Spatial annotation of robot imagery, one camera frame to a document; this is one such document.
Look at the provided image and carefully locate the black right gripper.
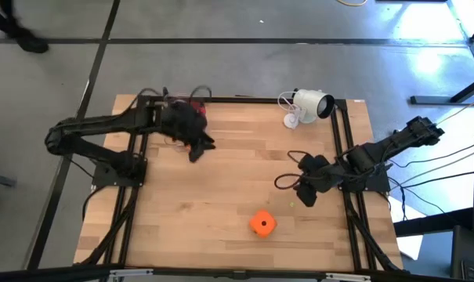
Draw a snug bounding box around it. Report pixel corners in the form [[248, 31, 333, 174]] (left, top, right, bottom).
[[295, 153, 339, 208]]

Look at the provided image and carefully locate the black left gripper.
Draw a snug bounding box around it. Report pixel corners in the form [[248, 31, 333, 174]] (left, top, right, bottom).
[[161, 102, 217, 164]]

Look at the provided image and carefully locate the large red foam die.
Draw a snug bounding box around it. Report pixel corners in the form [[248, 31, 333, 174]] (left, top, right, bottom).
[[191, 101, 207, 118]]

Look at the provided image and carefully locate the large orange foam die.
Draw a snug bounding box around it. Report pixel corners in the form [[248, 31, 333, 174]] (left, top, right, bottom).
[[248, 210, 278, 238]]

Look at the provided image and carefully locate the black desk bar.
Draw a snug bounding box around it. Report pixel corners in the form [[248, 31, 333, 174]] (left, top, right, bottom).
[[393, 207, 474, 237]]

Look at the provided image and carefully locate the black floor stand leg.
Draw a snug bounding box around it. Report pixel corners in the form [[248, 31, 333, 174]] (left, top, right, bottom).
[[410, 73, 474, 105]]

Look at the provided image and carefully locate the person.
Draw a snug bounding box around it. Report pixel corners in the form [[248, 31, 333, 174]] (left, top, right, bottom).
[[0, 0, 50, 55]]

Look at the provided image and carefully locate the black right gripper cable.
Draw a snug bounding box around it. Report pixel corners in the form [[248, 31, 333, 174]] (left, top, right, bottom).
[[274, 150, 305, 191]]

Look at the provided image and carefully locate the black aluminium table frame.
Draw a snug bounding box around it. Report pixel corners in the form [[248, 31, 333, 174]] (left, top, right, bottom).
[[74, 93, 408, 275]]

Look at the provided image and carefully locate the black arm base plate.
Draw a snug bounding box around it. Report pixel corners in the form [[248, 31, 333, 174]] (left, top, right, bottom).
[[92, 154, 148, 188], [335, 161, 391, 193]]

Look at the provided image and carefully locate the white security camera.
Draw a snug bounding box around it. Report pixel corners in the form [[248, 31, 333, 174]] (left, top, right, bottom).
[[277, 89, 335, 129]]

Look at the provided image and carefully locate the black floor cable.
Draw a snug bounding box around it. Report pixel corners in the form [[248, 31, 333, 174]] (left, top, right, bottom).
[[389, 143, 474, 169], [393, 168, 474, 190]]

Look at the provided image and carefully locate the white floor cable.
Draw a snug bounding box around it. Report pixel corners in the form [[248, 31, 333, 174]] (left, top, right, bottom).
[[436, 93, 474, 127]]

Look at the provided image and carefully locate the yellow floor cable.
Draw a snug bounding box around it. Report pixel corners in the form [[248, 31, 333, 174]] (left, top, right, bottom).
[[335, 0, 369, 8]]

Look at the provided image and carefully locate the black camera mount beam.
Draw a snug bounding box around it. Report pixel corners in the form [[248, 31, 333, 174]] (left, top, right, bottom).
[[0, 262, 474, 282]]

